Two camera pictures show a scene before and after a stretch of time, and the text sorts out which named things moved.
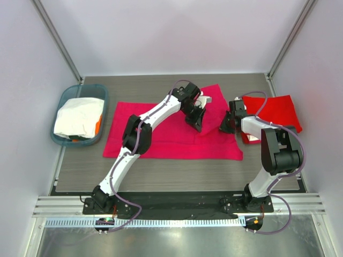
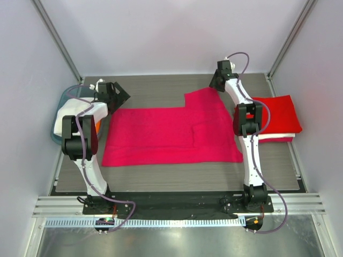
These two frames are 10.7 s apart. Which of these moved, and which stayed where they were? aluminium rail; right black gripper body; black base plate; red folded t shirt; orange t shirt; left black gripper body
Moved: right black gripper body; left black gripper body
Stayed: black base plate; aluminium rail; red folded t shirt; orange t shirt
